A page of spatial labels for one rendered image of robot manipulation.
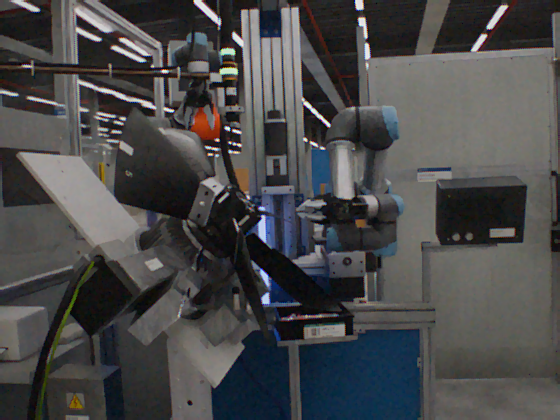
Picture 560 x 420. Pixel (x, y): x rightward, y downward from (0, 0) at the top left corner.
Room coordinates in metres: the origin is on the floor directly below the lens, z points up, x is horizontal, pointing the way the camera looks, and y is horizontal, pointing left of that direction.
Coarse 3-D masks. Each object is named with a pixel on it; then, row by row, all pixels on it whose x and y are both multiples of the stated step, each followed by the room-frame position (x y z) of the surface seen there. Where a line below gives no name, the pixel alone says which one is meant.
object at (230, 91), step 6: (228, 84) 1.29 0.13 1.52; (234, 84) 1.29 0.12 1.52; (228, 90) 1.29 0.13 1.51; (234, 90) 1.29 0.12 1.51; (228, 96) 1.29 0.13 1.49; (234, 96) 1.29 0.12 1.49; (228, 102) 1.29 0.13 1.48; (234, 102) 1.29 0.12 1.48; (228, 114) 1.29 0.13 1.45; (234, 114) 1.30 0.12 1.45; (228, 120) 1.29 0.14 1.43; (234, 120) 1.30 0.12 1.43
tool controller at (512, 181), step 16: (512, 176) 1.56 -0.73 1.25; (448, 192) 1.50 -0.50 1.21; (464, 192) 1.49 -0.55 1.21; (480, 192) 1.49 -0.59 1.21; (496, 192) 1.48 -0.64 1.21; (512, 192) 1.47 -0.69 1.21; (448, 208) 1.51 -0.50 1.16; (464, 208) 1.50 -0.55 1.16; (480, 208) 1.50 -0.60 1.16; (496, 208) 1.49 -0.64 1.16; (512, 208) 1.49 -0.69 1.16; (448, 224) 1.53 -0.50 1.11; (464, 224) 1.52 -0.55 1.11; (480, 224) 1.51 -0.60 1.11; (496, 224) 1.50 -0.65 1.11; (512, 224) 1.50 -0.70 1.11; (448, 240) 1.54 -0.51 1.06; (464, 240) 1.53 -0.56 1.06; (480, 240) 1.53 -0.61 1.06; (496, 240) 1.52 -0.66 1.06; (512, 240) 1.51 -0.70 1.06
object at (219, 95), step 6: (210, 78) 1.27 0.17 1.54; (216, 78) 1.27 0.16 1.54; (210, 84) 1.28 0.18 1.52; (216, 84) 1.27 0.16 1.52; (222, 84) 1.27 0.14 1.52; (216, 90) 1.28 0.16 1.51; (222, 90) 1.28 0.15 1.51; (216, 96) 1.28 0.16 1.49; (222, 96) 1.28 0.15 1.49; (216, 102) 1.28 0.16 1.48; (222, 102) 1.28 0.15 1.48; (216, 108) 1.30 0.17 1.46; (222, 108) 1.27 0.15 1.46; (228, 108) 1.27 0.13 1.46; (234, 108) 1.27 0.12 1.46; (240, 108) 1.28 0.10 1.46; (222, 114) 1.32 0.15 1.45
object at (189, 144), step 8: (168, 128) 1.39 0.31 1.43; (168, 136) 1.35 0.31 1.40; (176, 136) 1.37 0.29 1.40; (184, 136) 1.38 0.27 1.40; (192, 136) 1.40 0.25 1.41; (176, 144) 1.33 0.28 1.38; (184, 144) 1.34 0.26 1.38; (192, 144) 1.36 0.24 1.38; (200, 144) 1.38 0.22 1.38; (184, 152) 1.31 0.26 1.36; (192, 152) 1.33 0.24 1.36; (200, 152) 1.34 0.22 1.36; (192, 160) 1.30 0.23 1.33; (200, 160) 1.31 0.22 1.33; (208, 160) 1.32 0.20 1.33; (200, 168) 1.28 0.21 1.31; (208, 168) 1.29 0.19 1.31; (200, 176) 1.26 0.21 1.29; (208, 176) 1.27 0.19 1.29
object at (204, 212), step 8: (200, 184) 1.13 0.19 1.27; (200, 192) 1.13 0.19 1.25; (208, 192) 1.15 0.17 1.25; (200, 200) 1.13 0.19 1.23; (208, 200) 1.16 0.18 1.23; (192, 208) 1.11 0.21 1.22; (200, 208) 1.13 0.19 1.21; (208, 208) 1.16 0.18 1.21; (192, 216) 1.11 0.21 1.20; (200, 216) 1.14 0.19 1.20; (200, 224) 1.13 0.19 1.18
